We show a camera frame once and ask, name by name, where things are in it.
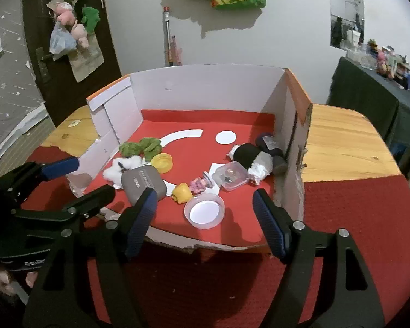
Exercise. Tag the dark wooden door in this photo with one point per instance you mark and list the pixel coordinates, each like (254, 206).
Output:
(65, 73)

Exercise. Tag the green plush on door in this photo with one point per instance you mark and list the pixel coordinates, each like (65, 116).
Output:
(90, 18)

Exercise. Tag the small clear plastic container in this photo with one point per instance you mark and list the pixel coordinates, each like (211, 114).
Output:
(231, 176)

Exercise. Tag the yellow and pink small toy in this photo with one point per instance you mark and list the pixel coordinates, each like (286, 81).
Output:
(183, 192)

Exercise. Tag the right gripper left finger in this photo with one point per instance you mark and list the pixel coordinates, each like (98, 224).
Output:
(140, 218)

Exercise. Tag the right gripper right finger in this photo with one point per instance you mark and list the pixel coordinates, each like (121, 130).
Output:
(276, 228)

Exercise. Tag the dark green covered side table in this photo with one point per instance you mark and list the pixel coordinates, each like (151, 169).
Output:
(380, 100)

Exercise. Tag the wall mirror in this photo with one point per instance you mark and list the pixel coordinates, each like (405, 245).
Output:
(347, 23)

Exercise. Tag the green fuzzy scrunchie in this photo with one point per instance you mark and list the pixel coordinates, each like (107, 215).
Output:
(150, 147)
(130, 149)

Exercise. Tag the yellow plastic cap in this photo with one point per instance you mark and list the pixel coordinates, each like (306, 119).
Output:
(162, 162)

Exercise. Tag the dark blue cosmetic bottle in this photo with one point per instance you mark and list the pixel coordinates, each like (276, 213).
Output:
(268, 143)

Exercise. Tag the red table cloth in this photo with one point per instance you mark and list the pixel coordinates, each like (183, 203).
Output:
(227, 289)

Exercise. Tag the grey eye shadow case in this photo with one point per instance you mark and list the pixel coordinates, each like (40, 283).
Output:
(135, 181)

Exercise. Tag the stick with orange tip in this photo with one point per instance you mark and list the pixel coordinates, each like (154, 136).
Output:
(168, 36)

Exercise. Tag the person's left hand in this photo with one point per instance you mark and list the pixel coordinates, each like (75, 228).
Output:
(5, 282)

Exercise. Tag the pink plush toys on door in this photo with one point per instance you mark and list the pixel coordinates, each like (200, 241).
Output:
(66, 17)

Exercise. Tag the cardboard box with red bottom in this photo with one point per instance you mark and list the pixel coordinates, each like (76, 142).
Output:
(186, 107)

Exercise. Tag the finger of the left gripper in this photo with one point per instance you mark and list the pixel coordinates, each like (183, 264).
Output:
(25, 178)
(86, 206)

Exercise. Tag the white fluffy scrunchie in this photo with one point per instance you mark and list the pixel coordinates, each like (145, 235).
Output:
(114, 173)

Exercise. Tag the black and white sock roll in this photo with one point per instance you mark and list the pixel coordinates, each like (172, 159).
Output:
(258, 163)

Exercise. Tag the round white lidded jar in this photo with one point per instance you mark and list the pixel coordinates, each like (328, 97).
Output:
(205, 211)

